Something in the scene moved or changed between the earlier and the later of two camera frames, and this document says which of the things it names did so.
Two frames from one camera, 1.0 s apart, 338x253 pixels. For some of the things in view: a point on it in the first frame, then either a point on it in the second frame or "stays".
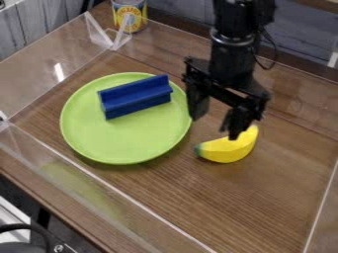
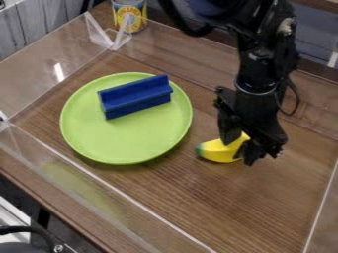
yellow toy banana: (230, 150) stays
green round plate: (136, 138) stays
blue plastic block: (136, 96) stays
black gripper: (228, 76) to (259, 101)
